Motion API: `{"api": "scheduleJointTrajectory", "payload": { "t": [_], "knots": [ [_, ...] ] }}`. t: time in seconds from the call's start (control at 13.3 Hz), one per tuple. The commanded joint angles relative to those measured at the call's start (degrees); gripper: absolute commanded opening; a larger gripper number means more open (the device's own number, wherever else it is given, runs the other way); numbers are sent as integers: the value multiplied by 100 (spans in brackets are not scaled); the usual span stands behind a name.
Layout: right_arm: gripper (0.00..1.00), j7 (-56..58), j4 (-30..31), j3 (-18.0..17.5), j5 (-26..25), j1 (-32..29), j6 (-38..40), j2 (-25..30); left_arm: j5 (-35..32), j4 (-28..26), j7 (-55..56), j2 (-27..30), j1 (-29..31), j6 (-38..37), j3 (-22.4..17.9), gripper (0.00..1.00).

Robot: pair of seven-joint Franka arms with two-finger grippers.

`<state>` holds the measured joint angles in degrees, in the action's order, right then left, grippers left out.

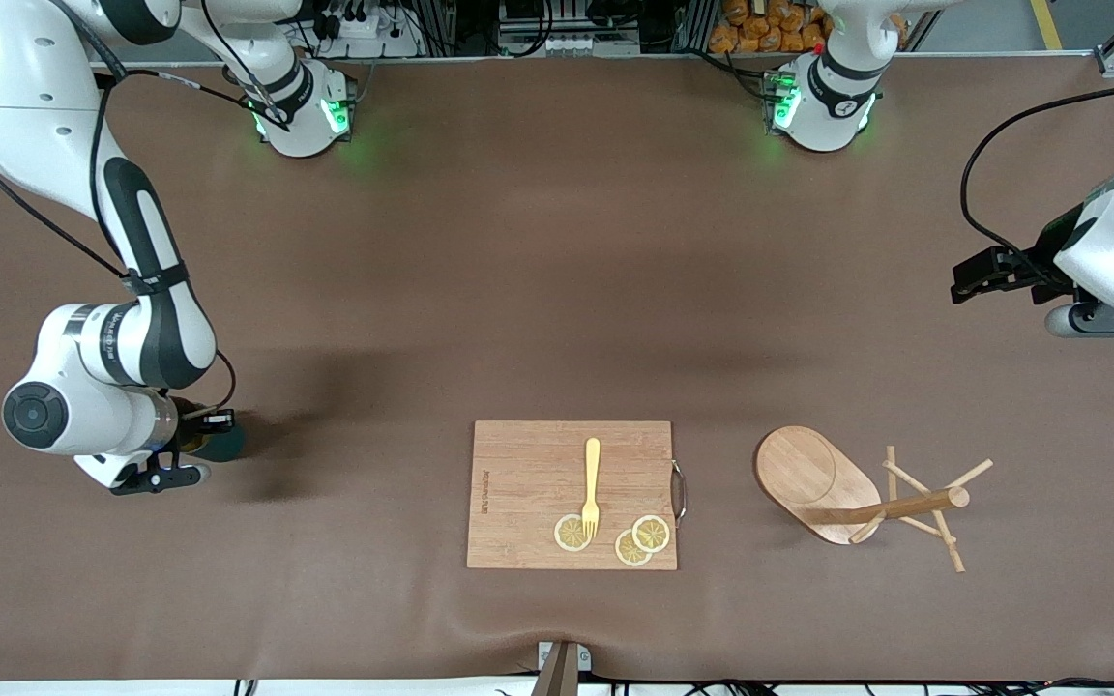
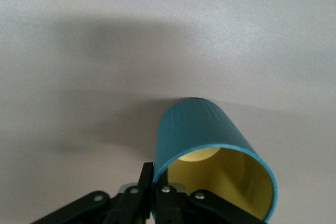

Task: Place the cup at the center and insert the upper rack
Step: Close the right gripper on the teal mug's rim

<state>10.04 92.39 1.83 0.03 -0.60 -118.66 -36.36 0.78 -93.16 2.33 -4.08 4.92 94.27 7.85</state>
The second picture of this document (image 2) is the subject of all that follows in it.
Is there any brown table mat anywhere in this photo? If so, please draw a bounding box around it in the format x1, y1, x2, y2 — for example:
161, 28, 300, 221
0, 0, 336, 224

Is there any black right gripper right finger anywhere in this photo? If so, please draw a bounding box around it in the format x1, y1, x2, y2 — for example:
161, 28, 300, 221
154, 184, 269, 224

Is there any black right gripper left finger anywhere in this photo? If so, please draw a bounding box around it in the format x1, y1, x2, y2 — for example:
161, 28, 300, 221
31, 162, 154, 224

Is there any teal cup yellow inside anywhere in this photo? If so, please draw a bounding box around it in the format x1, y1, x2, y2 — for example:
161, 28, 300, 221
152, 97, 278, 222

